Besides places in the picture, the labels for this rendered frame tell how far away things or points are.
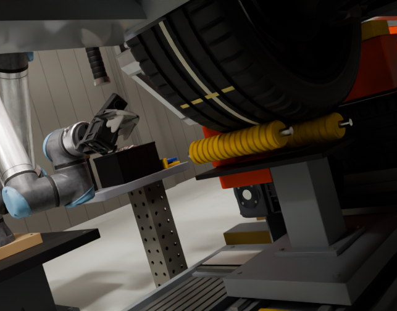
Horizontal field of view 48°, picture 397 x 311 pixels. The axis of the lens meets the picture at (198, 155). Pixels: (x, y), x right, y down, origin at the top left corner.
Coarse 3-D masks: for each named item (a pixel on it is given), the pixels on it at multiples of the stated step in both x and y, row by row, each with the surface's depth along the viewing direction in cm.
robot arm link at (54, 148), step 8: (64, 128) 121; (48, 136) 125; (56, 136) 122; (48, 144) 124; (56, 144) 121; (48, 152) 125; (56, 152) 122; (64, 152) 121; (56, 160) 123; (64, 160) 122; (72, 160) 123
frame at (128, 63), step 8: (120, 48) 95; (128, 48) 93; (120, 56) 95; (128, 56) 93; (120, 64) 96; (128, 64) 94; (136, 64) 93; (128, 72) 96; (136, 72) 95; (136, 80) 98; (144, 80) 98; (144, 88) 100; (152, 88) 99; (160, 96) 101; (168, 104) 103; (176, 112) 105; (184, 120) 107; (192, 120) 106
